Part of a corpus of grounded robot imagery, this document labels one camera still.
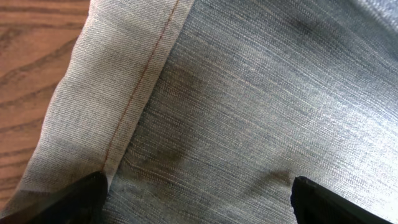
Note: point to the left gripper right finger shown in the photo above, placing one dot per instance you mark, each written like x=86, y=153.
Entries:
x=314, y=204

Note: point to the light blue denim shorts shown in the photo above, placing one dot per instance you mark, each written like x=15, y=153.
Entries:
x=205, y=111

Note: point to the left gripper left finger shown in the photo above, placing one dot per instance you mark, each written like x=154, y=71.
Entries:
x=80, y=202

